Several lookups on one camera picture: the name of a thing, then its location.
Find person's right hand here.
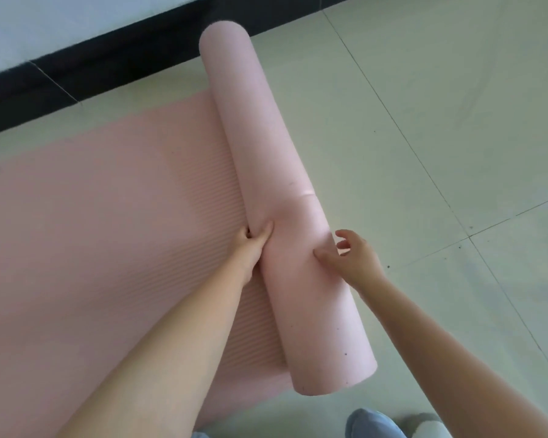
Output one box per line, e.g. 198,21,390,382
313,229,387,293

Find person's left hand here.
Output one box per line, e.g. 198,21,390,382
228,221,275,288

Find pink foam yoga mat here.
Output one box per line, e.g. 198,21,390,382
0,20,379,438

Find person's left forearm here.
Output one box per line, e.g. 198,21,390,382
49,265,256,438

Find person's right forearm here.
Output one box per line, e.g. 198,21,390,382
356,274,548,438

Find person's blue jeans leg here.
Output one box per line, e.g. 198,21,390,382
345,408,399,438

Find person's white shoe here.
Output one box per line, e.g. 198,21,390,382
395,412,444,438

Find black skirting board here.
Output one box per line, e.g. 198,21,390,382
0,0,344,141

